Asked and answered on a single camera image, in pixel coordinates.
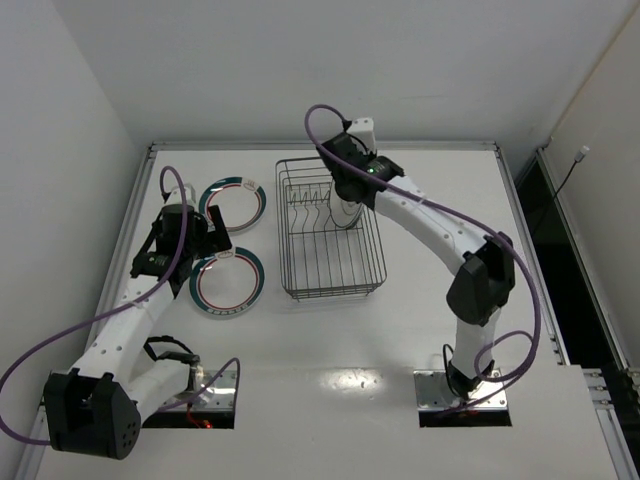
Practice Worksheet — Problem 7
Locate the grey wire dish rack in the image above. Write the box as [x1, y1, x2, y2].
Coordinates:
[275, 157, 387, 301]

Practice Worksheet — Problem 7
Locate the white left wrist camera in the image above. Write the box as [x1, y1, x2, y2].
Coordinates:
[169, 183, 197, 205]

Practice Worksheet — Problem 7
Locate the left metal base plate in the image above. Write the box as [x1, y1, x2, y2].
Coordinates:
[191, 367, 238, 412]

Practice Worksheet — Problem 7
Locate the green red rimmed plate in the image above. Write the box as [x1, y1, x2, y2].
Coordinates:
[189, 247, 266, 320]
[198, 176, 267, 235]

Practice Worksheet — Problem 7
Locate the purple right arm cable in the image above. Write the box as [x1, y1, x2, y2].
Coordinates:
[304, 103, 543, 419]

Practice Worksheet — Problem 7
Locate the near green red rimmed plate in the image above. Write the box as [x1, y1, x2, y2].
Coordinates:
[189, 247, 266, 320]

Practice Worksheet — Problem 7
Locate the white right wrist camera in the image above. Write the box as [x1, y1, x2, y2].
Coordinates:
[346, 117, 377, 153]

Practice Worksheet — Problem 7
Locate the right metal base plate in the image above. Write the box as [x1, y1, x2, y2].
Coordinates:
[413, 370, 508, 413]

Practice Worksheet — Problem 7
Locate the aluminium table frame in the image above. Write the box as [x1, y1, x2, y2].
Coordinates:
[14, 140, 640, 480]

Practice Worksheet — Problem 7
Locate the black wall cable with plug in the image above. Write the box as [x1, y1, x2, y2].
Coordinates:
[551, 145, 591, 201]

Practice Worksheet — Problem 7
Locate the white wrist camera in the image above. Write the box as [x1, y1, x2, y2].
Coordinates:
[346, 117, 377, 153]
[169, 183, 197, 205]

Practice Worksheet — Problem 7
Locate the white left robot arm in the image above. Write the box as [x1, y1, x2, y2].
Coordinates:
[43, 202, 232, 460]

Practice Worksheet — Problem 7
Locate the metal base plate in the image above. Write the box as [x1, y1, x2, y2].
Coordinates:
[191, 367, 238, 412]
[413, 370, 508, 413]

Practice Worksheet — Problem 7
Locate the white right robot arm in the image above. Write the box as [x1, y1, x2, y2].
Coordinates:
[319, 133, 515, 400]

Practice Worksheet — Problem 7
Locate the white plate with blue rim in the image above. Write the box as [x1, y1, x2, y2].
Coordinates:
[329, 182, 363, 229]

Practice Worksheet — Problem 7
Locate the far green red rimmed plate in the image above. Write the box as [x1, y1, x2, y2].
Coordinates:
[198, 176, 267, 235]

